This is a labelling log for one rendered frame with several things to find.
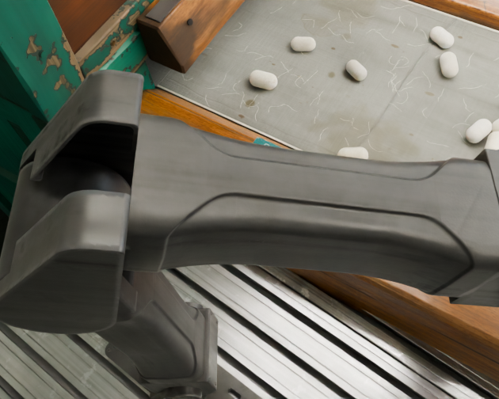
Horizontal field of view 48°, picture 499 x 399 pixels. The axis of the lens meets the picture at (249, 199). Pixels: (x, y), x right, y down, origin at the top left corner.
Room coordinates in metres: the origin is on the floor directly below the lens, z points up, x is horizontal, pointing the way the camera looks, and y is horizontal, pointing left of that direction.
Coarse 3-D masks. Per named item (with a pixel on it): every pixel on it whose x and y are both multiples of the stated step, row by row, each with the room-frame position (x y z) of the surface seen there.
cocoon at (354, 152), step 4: (344, 148) 0.37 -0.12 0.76; (348, 148) 0.37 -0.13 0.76; (352, 148) 0.37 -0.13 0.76; (356, 148) 0.36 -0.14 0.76; (360, 148) 0.36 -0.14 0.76; (364, 148) 0.36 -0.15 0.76; (340, 152) 0.36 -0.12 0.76; (344, 152) 0.36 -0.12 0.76; (348, 152) 0.36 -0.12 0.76; (352, 152) 0.36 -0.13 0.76; (356, 152) 0.36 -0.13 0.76; (360, 152) 0.36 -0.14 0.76; (364, 152) 0.36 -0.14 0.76; (348, 156) 0.36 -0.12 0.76; (352, 156) 0.35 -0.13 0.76; (356, 156) 0.35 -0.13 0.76; (360, 156) 0.35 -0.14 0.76; (364, 156) 0.35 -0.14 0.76
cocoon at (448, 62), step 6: (444, 54) 0.48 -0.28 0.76; (450, 54) 0.48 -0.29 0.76; (444, 60) 0.47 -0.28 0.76; (450, 60) 0.47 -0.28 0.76; (456, 60) 0.47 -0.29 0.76; (444, 66) 0.46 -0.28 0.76; (450, 66) 0.46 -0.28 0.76; (456, 66) 0.46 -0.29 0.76; (444, 72) 0.46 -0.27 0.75; (450, 72) 0.46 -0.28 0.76; (456, 72) 0.46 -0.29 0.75
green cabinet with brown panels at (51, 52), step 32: (0, 0) 0.43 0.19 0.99; (32, 0) 0.45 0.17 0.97; (64, 0) 0.49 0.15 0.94; (96, 0) 0.52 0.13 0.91; (128, 0) 0.55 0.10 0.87; (0, 32) 0.42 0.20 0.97; (32, 32) 0.44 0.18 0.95; (64, 32) 0.48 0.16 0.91; (96, 32) 0.50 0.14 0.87; (128, 32) 0.52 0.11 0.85; (0, 64) 0.42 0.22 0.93; (32, 64) 0.43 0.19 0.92; (64, 64) 0.45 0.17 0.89; (96, 64) 0.48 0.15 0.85; (32, 96) 0.41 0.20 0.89; (64, 96) 0.44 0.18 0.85
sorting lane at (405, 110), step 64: (256, 0) 0.66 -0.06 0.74; (320, 0) 0.64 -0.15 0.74; (384, 0) 0.62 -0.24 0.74; (192, 64) 0.56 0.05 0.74; (256, 64) 0.54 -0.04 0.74; (320, 64) 0.52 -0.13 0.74; (384, 64) 0.50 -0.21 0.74; (256, 128) 0.43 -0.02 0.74; (320, 128) 0.42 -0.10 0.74; (384, 128) 0.40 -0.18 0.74; (448, 128) 0.38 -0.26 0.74
